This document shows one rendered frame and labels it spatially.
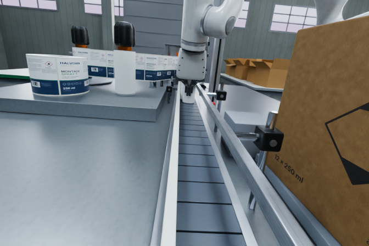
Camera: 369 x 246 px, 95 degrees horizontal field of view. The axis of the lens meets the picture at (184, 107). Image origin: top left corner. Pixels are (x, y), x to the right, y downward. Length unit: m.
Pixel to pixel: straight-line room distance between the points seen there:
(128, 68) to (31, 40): 7.19
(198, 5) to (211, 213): 0.47
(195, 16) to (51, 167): 0.48
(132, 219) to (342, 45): 0.37
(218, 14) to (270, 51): 6.48
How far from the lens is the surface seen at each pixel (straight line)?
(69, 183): 0.38
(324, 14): 0.82
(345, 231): 0.32
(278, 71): 2.52
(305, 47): 0.35
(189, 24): 0.54
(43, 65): 0.81
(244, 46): 6.57
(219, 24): 0.49
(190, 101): 0.69
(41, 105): 0.76
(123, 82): 0.77
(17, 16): 8.13
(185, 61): 0.58
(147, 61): 0.98
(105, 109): 0.65
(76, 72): 0.81
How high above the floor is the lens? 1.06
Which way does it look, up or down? 16 degrees down
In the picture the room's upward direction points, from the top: 5 degrees clockwise
